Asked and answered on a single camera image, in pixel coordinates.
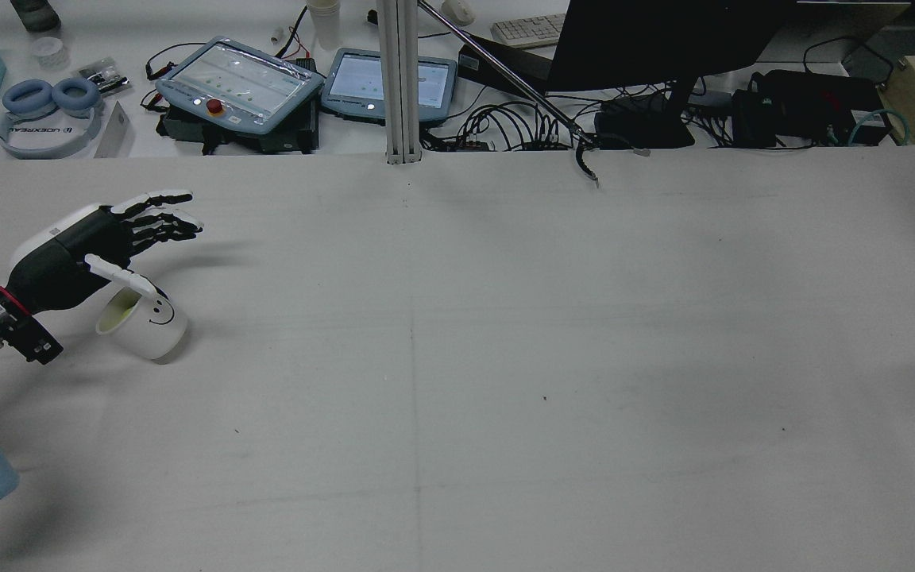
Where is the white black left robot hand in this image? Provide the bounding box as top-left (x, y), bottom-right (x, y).
top-left (0, 190), bottom-right (204, 316)

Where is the white paper cup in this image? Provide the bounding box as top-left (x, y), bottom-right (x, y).
top-left (307, 0), bottom-right (343, 50)

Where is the white smiley face mug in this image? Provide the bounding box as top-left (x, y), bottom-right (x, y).
top-left (96, 278), bottom-right (188, 363)

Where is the grey metal plate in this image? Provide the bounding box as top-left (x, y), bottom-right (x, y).
top-left (95, 101), bottom-right (135, 158)

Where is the small bag of parts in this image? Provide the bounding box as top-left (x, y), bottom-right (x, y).
top-left (76, 57), bottom-right (131, 96)

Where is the clear tape roll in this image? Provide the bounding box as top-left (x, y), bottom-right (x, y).
top-left (31, 36), bottom-right (69, 68)

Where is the black box under pendant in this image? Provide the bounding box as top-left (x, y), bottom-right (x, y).
top-left (157, 103), bottom-right (319, 156)

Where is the teach pendant with red button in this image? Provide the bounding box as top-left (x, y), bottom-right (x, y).
top-left (154, 36), bottom-right (325, 134)

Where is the dark round object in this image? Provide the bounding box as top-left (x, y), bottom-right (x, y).
top-left (11, 0), bottom-right (61, 33)

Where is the teach pendant lit screen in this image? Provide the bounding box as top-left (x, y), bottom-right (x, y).
top-left (321, 48), bottom-right (458, 124)

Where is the black flat device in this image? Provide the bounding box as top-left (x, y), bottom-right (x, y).
top-left (457, 44), bottom-right (554, 98)

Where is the thin metal rod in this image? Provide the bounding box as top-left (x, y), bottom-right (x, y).
top-left (418, 0), bottom-right (601, 189)

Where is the white keyboard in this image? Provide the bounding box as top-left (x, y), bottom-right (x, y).
top-left (491, 14), bottom-right (568, 48)

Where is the black monitor with stand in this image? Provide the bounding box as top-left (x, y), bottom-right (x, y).
top-left (545, 0), bottom-right (796, 149)

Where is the black power supply box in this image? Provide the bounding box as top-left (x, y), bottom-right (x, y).
top-left (732, 70), bottom-right (895, 148)

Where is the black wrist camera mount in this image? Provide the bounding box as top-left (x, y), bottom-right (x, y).
top-left (0, 294), bottom-right (64, 365)

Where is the aluminium vertical post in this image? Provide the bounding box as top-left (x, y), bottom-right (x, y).
top-left (376, 0), bottom-right (423, 165)

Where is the black cable bundle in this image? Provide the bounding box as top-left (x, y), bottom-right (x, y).
top-left (426, 99), bottom-right (585, 152)

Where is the teal cable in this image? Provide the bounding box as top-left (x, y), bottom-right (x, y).
top-left (847, 107), bottom-right (911, 148)

